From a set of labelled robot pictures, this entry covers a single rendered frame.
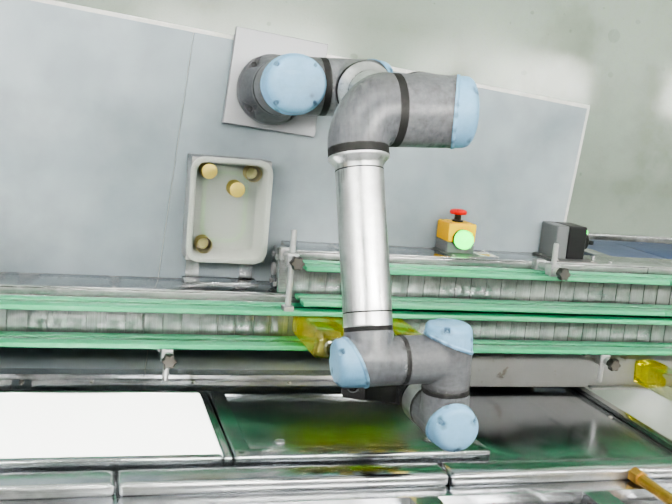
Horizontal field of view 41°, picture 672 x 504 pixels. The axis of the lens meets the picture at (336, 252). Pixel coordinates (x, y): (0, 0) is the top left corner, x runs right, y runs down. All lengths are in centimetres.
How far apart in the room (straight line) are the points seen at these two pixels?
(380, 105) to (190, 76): 69
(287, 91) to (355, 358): 64
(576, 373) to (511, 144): 57
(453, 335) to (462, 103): 36
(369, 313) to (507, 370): 88
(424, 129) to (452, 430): 46
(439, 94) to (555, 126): 87
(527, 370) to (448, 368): 83
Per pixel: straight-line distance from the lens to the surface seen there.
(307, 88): 176
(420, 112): 139
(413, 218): 211
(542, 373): 220
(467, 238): 206
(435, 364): 136
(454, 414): 138
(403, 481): 155
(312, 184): 203
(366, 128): 136
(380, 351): 133
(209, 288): 192
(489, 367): 213
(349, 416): 177
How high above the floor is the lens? 270
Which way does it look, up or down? 71 degrees down
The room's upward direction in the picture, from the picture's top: 124 degrees clockwise
